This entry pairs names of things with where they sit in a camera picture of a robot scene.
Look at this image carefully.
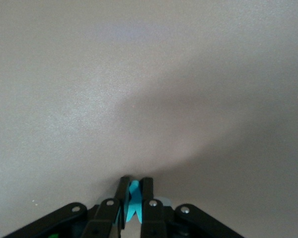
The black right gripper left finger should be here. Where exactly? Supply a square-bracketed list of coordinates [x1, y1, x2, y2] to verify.
[2, 176, 131, 238]

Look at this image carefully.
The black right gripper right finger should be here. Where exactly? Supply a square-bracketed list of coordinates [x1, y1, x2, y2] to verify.
[140, 177, 244, 238]

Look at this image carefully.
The teal letter y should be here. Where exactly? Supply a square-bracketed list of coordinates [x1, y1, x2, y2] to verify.
[125, 180, 144, 223]

